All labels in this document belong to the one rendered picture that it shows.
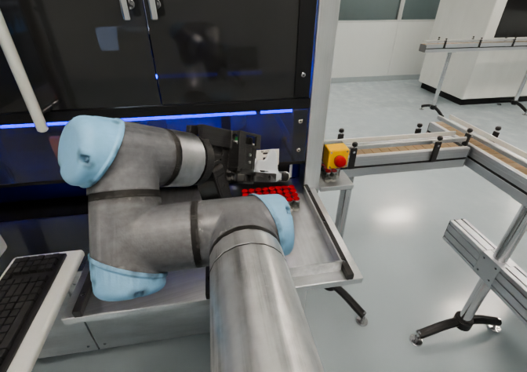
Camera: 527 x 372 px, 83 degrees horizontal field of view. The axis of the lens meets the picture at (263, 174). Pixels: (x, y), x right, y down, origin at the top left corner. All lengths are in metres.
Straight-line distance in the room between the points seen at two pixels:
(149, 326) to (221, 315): 1.35
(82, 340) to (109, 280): 1.36
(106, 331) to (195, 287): 0.89
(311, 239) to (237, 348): 0.69
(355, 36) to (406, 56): 1.15
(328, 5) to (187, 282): 0.79
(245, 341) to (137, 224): 0.17
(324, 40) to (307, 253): 0.58
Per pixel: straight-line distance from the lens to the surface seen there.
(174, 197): 1.07
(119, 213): 0.33
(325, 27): 0.91
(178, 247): 0.32
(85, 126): 0.34
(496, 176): 1.46
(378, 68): 6.39
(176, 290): 0.79
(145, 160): 0.35
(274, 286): 0.24
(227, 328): 0.23
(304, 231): 0.90
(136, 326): 1.59
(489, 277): 1.61
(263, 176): 0.48
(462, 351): 1.93
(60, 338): 1.70
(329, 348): 1.72
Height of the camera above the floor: 1.49
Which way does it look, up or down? 32 degrees down
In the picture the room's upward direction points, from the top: straight up
